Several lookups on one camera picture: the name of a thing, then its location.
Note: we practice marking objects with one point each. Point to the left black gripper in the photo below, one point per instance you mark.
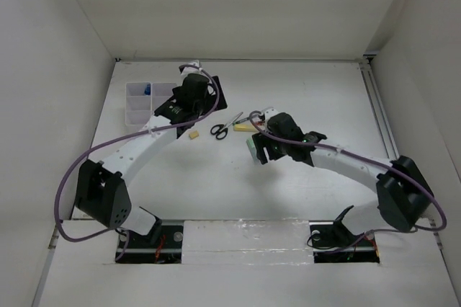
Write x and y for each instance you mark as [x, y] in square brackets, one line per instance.
[211, 100]

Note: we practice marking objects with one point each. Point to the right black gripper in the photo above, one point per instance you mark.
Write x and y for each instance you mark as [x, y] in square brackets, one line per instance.
[260, 143]

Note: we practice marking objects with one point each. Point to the green highlighter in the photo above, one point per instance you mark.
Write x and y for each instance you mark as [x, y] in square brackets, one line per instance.
[252, 149]

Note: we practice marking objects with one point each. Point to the yellow highlighter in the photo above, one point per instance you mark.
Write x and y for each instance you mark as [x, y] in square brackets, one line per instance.
[245, 128]

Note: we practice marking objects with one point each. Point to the blue cap spray bottle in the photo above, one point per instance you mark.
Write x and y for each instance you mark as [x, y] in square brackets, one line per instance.
[147, 90]

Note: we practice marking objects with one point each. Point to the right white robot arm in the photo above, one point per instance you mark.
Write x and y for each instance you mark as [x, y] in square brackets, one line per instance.
[402, 195]

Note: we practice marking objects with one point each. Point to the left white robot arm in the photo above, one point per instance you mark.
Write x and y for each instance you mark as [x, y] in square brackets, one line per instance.
[102, 187]

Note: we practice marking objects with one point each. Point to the green gel pen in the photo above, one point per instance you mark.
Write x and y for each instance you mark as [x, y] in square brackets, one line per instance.
[241, 121]

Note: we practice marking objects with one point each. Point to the yellow eraser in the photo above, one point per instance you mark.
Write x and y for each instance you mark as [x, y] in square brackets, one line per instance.
[194, 135]

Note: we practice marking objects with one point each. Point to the white compartment organizer box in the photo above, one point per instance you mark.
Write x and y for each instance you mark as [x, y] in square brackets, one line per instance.
[140, 107]

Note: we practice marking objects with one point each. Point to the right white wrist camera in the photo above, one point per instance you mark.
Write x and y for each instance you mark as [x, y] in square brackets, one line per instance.
[260, 117]

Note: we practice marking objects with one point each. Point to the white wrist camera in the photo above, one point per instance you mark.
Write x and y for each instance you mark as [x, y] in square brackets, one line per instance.
[192, 67]
[260, 117]

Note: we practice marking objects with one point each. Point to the black handled scissors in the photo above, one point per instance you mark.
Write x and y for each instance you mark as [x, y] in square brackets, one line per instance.
[220, 131]

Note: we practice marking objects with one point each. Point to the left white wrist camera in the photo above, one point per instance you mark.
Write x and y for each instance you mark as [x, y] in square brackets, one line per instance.
[192, 67]

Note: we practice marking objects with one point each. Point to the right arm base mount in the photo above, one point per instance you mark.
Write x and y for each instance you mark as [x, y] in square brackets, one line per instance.
[333, 243]

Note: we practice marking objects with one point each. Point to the aluminium rail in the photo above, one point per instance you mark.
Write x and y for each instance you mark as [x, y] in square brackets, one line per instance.
[377, 106]

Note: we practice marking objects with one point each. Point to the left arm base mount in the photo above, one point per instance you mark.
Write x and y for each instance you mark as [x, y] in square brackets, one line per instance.
[166, 249]

